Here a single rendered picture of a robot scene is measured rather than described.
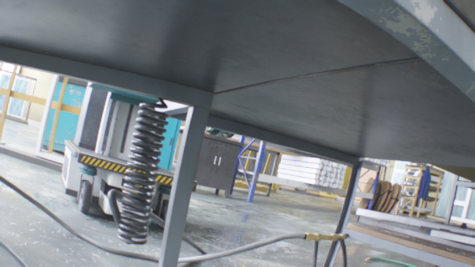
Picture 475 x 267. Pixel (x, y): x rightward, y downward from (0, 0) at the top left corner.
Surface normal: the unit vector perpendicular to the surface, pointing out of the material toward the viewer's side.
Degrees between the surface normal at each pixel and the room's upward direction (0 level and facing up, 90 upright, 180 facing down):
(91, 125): 90
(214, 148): 90
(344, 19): 180
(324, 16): 180
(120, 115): 90
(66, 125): 90
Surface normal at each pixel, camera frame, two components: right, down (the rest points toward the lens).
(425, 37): -0.22, 0.97
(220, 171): 0.36, 0.02
